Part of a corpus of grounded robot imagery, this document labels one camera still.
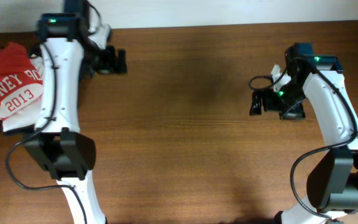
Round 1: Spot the orange t-shirt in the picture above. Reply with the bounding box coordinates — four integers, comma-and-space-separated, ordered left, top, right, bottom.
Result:
0, 42, 43, 119

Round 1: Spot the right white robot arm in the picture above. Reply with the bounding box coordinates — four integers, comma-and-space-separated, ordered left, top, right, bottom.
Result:
249, 53, 358, 223

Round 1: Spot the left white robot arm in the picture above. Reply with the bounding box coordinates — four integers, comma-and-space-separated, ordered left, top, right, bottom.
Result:
24, 13, 127, 223

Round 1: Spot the white folded t-shirt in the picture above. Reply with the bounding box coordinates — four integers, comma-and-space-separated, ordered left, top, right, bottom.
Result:
0, 55, 44, 133

